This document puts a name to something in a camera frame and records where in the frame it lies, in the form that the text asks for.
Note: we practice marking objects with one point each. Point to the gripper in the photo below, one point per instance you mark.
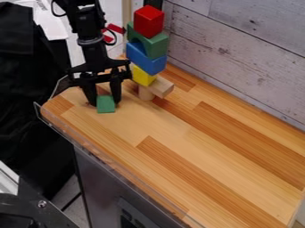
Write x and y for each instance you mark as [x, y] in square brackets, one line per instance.
[97, 63]

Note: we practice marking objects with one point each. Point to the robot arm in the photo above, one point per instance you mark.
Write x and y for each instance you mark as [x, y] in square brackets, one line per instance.
[85, 17]

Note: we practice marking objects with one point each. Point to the green triangle block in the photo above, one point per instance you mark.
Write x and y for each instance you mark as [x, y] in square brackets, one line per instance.
[105, 104]

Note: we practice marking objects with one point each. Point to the yellow cube block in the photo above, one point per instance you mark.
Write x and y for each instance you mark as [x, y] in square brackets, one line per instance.
[142, 76]

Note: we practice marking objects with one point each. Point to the red cube block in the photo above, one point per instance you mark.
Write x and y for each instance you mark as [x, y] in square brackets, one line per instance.
[148, 21]

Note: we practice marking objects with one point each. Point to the plain wooden cylinder block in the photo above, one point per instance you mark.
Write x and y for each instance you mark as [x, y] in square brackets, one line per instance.
[145, 93]

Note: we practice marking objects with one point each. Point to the blue arch block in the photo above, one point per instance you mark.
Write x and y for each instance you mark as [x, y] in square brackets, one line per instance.
[145, 61]

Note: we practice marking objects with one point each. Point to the plain wooden rectangular block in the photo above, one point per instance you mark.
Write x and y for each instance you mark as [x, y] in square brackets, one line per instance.
[162, 86]

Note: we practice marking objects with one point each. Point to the green arch block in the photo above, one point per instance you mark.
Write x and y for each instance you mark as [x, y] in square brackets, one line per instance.
[151, 41]

